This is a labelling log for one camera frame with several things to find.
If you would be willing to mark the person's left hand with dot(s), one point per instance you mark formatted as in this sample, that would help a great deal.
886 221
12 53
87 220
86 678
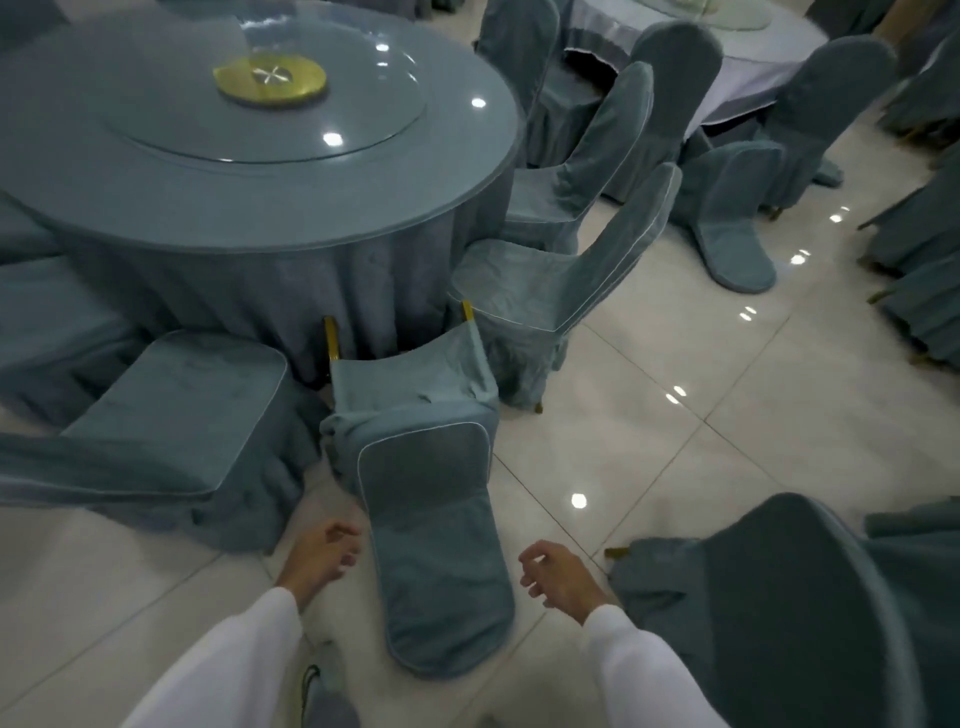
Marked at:
319 562

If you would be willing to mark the person's right hand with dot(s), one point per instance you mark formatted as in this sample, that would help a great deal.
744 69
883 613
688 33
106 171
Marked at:
566 585

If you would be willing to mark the person's right forearm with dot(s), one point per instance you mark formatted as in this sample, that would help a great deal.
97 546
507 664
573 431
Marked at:
645 675

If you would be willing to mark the person's left forearm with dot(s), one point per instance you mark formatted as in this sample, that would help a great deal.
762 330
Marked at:
225 667

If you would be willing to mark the person's left shoe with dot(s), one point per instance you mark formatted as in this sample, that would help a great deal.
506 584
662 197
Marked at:
326 667

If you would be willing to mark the person's grey trousers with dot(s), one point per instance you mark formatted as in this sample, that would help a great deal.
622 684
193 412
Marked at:
334 712

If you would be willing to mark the teal tablecloth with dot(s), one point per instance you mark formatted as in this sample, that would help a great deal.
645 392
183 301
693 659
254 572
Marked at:
300 300

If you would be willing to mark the round teal table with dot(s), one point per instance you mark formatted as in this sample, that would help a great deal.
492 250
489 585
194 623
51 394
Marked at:
225 202

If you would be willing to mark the round glass turntable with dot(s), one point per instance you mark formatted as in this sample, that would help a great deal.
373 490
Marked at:
187 127
712 11

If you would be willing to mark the gold turntable hub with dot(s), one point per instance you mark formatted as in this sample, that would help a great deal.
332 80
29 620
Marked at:
240 90

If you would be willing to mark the round white clothed table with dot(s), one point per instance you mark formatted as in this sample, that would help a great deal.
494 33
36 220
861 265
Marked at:
787 52

